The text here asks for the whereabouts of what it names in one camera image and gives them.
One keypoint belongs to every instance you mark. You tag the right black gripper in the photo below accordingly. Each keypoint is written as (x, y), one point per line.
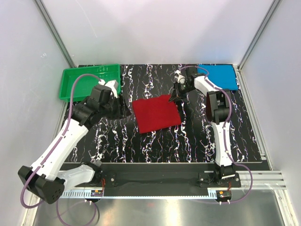
(176, 92)

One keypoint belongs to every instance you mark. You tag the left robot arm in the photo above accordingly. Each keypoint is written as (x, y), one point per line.
(84, 116)

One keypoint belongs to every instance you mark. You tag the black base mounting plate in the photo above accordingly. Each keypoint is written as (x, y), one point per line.
(178, 191)

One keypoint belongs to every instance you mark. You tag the right small connector board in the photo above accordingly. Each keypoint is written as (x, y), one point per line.
(225, 194)

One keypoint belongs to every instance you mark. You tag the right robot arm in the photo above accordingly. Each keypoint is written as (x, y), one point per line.
(218, 113)

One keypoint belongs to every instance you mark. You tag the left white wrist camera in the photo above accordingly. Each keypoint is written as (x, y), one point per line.
(113, 84)

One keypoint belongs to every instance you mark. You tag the folded blue t shirt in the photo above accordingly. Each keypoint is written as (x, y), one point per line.
(222, 76)

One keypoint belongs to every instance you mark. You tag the red t shirt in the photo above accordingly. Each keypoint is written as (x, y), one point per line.
(155, 113)

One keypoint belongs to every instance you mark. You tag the left aluminium corner post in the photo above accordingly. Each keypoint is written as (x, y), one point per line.
(54, 32)

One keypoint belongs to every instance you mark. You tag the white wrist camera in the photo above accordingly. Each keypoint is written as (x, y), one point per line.
(179, 77)
(113, 84)

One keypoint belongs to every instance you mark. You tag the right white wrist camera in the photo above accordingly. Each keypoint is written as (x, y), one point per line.
(179, 77)

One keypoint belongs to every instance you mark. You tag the right aluminium corner post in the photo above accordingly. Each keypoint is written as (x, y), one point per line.
(263, 25)

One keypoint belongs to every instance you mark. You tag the left small connector board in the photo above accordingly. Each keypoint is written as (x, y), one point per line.
(96, 193)

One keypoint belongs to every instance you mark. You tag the aluminium corner post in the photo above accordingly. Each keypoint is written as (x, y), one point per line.
(54, 32)
(263, 25)

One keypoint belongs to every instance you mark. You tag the small connector board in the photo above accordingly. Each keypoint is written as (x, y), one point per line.
(96, 193)
(225, 194)

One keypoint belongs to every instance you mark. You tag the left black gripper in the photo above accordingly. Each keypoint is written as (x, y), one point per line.
(122, 110)

